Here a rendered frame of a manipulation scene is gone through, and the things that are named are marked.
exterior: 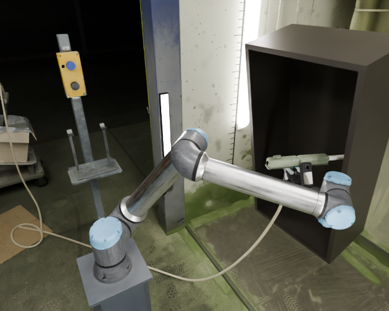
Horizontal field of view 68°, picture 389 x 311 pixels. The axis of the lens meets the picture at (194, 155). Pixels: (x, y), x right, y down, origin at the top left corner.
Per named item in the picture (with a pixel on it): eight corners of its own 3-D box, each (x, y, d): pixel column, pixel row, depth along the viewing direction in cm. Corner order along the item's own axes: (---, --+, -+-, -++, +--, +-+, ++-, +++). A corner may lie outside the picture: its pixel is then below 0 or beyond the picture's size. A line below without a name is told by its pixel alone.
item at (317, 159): (263, 199, 143) (270, 158, 132) (259, 193, 147) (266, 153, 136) (350, 190, 152) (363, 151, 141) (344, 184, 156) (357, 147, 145)
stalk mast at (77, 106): (108, 235, 253) (66, 33, 172) (110, 239, 249) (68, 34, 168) (101, 237, 251) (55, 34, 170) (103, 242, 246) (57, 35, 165)
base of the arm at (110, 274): (99, 290, 136) (95, 276, 131) (89, 261, 150) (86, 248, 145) (137, 273, 144) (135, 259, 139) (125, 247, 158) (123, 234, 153)
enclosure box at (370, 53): (287, 186, 227) (291, 23, 156) (363, 231, 184) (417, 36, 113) (255, 210, 213) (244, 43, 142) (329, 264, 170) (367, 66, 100)
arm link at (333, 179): (355, 188, 100) (345, 215, 106) (351, 170, 109) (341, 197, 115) (326, 182, 102) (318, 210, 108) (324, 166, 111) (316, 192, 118)
